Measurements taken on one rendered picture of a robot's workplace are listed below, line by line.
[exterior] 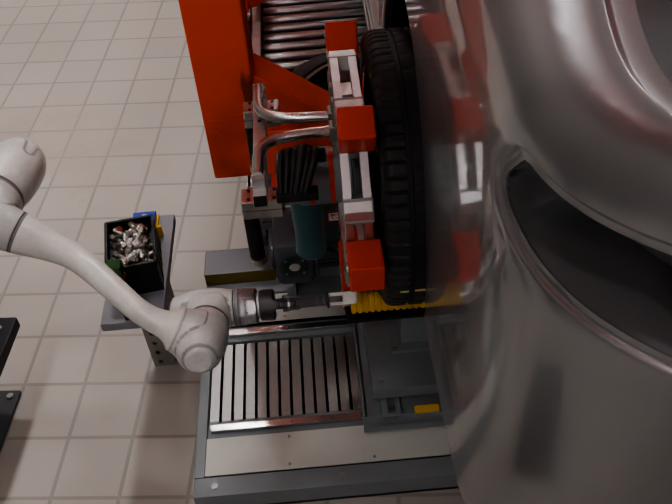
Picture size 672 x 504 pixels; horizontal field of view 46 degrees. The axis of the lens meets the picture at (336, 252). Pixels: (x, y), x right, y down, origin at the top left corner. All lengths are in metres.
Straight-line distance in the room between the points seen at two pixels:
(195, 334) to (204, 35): 0.86
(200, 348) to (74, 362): 1.13
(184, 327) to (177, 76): 2.41
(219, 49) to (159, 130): 1.48
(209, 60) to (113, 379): 1.09
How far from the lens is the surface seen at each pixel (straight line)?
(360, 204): 1.64
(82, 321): 2.90
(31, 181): 2.01
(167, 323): 1.76
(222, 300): 1.87
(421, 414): 2.28
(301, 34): 3.68
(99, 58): 4.29
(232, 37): 2.20
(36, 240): 1.90
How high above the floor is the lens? 2.06
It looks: 45 degrees down
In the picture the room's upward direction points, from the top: 4 degrees counter-clockwise
